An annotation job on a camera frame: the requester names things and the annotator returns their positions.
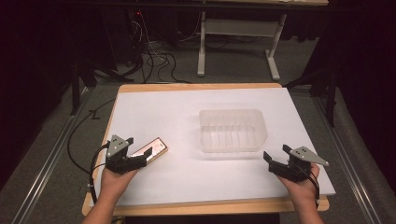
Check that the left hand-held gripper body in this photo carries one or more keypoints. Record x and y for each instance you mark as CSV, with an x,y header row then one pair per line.
x,y
117,155

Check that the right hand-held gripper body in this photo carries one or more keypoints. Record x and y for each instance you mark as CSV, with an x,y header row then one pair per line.
x,y
297,165

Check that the pink rectangular phone-like object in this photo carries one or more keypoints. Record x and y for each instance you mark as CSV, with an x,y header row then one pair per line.
x,y
155,147

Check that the person's right hand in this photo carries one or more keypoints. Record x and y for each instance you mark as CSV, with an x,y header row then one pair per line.
x,y
300,189

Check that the person's left hand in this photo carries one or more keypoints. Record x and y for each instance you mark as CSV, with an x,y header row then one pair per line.
x,y
114,183

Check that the clear plastic container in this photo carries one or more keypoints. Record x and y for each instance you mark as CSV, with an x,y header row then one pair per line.
x,y
232,132

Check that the white table board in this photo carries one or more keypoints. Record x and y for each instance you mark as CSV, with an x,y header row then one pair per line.
x,y
174,118

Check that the black metal stand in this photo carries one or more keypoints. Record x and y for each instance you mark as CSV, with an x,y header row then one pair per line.
x,y
75,93
331,99

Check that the metal floor rail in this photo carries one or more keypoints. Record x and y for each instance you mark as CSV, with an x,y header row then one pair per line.
x,y
46,169
344,163

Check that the white metal table frame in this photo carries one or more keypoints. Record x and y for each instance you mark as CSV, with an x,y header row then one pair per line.
x,y
239,28

